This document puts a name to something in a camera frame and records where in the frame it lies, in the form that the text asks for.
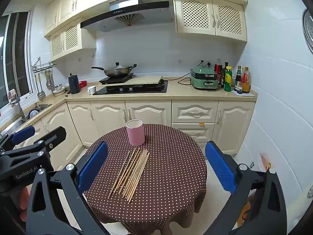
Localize black portable induction cooker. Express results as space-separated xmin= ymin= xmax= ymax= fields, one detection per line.
xmin=99 ymin=73 xmax=134 ymax=85

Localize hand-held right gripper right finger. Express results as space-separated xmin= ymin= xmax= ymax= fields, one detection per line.
xmin=205 ymin=141 xmax=288 ymax=235

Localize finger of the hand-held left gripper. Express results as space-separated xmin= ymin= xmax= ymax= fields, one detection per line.
xmin=0 ymin=127 xmax=67 ymax=165
xmin=0 ymin=125 xmax=36 ymax=152

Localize cream lattice door wall cabinet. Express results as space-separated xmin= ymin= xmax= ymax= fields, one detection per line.
xmin=174 ymin=0 xmax=247 ymax=42
xmin=49 ymin=17 xmax=97 ymax=60

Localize black glass gas hob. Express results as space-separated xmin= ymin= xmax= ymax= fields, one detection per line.
xmin=92 ymin=80 xmax=169 ymax=95

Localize yellow snack packet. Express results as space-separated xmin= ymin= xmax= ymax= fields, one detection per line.
xmin=241 ymin=196 xmax=257 ymax=226

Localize black power cable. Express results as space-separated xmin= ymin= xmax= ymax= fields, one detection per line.
xmin=163 ymin=75 xmax=193 ymax=85

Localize pink cylindrical cup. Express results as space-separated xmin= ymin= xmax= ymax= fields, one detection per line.
xmin=126 ymin=119 xmax=145 ymax=146

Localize group of wooden chopsticks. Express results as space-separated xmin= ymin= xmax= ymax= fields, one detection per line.
xmin=109 ymin=147 xmax=150 ymax=203

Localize person's left hand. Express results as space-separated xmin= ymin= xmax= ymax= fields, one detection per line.
xmin=19 ymin=185 xmax=32 ymax=222

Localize beige folding fan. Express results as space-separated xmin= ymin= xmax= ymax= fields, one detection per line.
xmin=115 ymin=13 xmax=145 ymax=26

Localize kitchen window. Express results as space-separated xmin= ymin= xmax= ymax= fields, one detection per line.
xmin=0 ymin=11 xmax=32 ymax=108

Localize metal faucet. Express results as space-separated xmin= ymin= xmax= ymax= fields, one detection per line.
xmin=7 ymin=89 xmax=26 ymax=120

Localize black glass range hood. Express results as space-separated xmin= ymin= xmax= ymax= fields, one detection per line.
xmin=80 ymin=0 xmax=172 ymax=32

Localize perforated metal pan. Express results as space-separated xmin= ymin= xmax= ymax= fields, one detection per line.
xmin=302 ymin=8 xmax=313 ymax=53

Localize metal kitchen sink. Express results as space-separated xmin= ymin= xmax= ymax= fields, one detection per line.
xmin=26 ymin=103 xmax=52 ymax=119

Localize green electric grill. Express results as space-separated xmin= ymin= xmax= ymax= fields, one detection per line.
xmin=190 ymin=66 xmax=219 ymax=91

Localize amber bottle red label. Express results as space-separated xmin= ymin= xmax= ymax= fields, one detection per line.
xmin=241 ymin=67 xmax=251 ymax=94

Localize red label sauce bottle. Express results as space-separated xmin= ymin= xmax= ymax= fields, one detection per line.
xmin=214 ymin=59 xmax=222 ymax=84

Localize dark metal wok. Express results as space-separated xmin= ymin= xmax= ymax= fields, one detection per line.
xmin=92 ymin=62 xmax=137 ymax=77

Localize beige kitchen countertop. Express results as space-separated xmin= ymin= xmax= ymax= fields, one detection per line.
xmin=0 ymin=77 xmax=258 ymax=137

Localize hanging metal spoon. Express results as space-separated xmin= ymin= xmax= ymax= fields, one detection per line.
xmin=45 ymin=71 xmax=55 ymax=90

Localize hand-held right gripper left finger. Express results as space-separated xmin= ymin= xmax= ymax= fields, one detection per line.
xmin=26 ymin=141 xmax=110 ymax=235

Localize orange plastic bag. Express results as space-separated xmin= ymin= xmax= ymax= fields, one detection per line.
xmin=259 ymin=153 xmax=272 ymax=172

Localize cream base kitchen cabinets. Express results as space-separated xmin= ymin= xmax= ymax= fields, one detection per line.
xmin=15 ymin=100 xmax=256 ymax=167

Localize dark oil bottle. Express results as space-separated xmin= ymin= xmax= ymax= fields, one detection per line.
xmin=221 ymin=62 xmax=229 ymax=89

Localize dark soy sauce bottle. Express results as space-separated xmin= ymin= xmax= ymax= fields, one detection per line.
xmin=235 ymin=66 xmax=243 ymax=94

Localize green bottle yellow cap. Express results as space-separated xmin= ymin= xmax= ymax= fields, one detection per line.
xmin=224 ymin=66 xmax=233 ymax=92

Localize stack of white bowls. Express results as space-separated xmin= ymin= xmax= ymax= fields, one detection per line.
xmin=52 ymin=84 xmax=66 ymax=96

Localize brown polka-dot tablecloth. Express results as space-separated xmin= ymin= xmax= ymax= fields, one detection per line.
xmin=84 ymin=124 xmax=208 ymax=233

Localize black electric kettle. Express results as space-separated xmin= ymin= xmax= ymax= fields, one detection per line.
xmin=68 ymin=73 xmax=81 ymax=95

